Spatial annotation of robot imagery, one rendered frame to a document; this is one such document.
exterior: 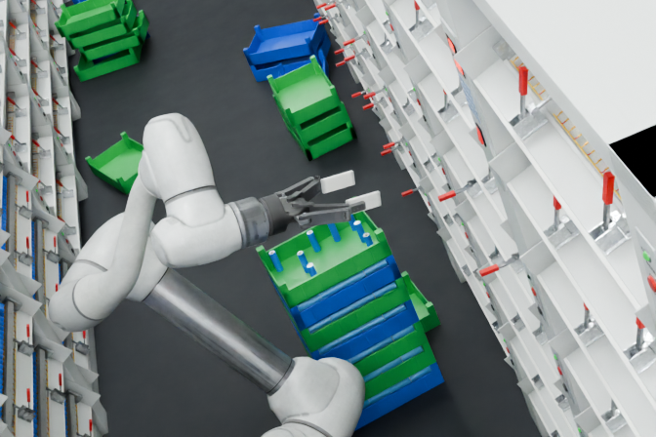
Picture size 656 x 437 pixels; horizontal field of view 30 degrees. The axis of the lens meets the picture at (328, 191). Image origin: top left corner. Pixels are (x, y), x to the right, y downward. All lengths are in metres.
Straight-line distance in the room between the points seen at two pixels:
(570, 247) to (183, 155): 0.86
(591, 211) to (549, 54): 0.25
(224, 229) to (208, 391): 1.58
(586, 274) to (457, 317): 2.02
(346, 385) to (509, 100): 1.37
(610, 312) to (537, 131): 0.25
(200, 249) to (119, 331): 1.97
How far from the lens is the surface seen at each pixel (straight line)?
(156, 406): 3.84
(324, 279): 3.12
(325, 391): 2.87
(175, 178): 2.27
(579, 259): 1.67
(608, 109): 1.16
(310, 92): 4.63
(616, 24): 1.28
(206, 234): 2.25
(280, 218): 2.30
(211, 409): 3.73
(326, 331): 3.21
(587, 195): 1.46
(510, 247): 2.33
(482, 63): 1.74
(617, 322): 1.57
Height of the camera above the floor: 2.39
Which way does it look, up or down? 33 degrees down
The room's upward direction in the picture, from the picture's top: 23 degrees counter-clockwise
